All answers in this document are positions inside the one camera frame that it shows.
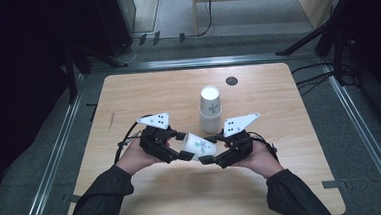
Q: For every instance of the white paper cup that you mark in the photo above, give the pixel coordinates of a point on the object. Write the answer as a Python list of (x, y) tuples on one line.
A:
[(210, 101), (211, 124), (199, 146)]

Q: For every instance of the person's left hand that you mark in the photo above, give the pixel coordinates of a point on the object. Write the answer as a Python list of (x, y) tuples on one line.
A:
[(134, 157)]

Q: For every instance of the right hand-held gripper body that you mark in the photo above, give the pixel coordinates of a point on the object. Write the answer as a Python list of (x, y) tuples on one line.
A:
[(239, 148)]

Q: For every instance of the metal floor rail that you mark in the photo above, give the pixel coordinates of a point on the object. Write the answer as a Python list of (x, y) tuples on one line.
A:
[(53, 162), (363, 133)]

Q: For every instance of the black tape strip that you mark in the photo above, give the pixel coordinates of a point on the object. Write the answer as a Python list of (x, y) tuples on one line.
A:
[(93, 110)]

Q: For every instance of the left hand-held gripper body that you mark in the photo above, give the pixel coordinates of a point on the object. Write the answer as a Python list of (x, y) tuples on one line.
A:
[(155, 141)]

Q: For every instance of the light wooden furniture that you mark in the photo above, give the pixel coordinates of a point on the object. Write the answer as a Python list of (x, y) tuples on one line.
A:
[(316, 6)]

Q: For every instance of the black cabinet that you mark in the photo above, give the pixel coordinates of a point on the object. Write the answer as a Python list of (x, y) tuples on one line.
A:
[(114, 22)]

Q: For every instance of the round black table grommet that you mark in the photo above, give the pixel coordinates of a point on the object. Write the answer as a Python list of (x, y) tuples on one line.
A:
[(231, 81)]

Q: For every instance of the grey tape strip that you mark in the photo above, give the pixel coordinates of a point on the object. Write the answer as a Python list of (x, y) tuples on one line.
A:
[(72, 198), (333, 184)]

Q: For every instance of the person's right hand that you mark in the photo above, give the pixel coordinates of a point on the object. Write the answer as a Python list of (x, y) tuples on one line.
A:
[(263, 163)]

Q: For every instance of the black tripod stand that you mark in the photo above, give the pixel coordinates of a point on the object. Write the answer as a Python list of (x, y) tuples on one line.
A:
[(71, 74), (311, 36)]

